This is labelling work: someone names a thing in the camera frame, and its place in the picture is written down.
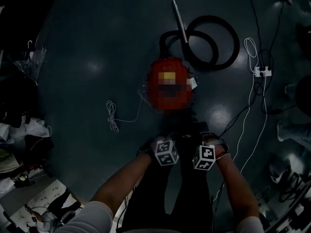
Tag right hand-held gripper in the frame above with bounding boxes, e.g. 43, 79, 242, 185
192, 132, 229, 171

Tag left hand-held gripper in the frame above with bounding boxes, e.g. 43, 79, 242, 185
143, 135, 180, 167

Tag red vacuum cleaner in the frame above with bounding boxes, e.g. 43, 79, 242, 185
144, 56, 195, 116

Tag black vacuum hose piece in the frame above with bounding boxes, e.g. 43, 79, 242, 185
159, 15, 241, 71

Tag person's right forearm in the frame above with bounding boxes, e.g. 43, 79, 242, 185
214, 151, 260, 225

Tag person's left forearm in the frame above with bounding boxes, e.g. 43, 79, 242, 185
89, 151, 156, 215

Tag silver metal vacuum tube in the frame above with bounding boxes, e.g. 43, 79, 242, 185
172, 0, 190, 44

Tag person's black trousers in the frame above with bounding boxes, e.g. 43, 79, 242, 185
117, 121, 215, 233

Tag black swivel chair base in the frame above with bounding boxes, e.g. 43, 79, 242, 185
269, 165, 311, 205

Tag person's white shirt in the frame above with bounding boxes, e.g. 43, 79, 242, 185
53, 200, 265, 233

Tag white power strip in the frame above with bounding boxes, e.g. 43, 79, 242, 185
253, 66, 273, 78

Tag white printed sheet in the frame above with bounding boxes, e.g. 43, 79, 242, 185
9, 179, 73, 229

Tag pile of clothes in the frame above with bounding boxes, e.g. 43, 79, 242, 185
0, 109, 54, 189

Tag transparent umbrella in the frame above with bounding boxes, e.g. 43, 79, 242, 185
13, 40, 48, 86

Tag long white cable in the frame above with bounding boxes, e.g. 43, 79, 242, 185
232, 75, 268, 174

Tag white vacuum power cord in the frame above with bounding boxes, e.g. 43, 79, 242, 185
106, 88, 147, 133

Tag looped white cable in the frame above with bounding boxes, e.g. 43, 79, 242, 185
243, 37, 259, 73

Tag long black cable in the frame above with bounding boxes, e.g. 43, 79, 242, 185
222, 0, 297, 135

